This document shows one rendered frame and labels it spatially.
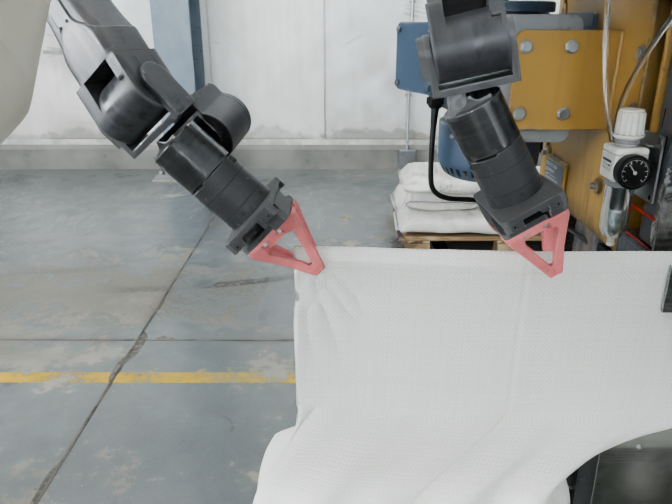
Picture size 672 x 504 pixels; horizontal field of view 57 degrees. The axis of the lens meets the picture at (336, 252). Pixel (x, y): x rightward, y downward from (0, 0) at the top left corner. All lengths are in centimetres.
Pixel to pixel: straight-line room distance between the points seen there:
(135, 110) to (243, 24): 508
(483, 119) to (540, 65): 29
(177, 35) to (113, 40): 469
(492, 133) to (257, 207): 24
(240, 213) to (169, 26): 474
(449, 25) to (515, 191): 17
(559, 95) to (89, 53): 57
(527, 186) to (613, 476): 67
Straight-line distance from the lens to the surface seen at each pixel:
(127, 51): 63
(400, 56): 92
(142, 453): 218
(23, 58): 19
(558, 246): 66
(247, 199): 62
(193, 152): 62
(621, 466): 117
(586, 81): 89
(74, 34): 65
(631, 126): 74
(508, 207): 62
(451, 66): 58
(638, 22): 87
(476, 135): 59
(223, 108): 68
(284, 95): 568
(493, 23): 58
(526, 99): 87
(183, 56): 532
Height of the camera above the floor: 131
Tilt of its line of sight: 21 degrees down
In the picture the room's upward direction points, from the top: straight up
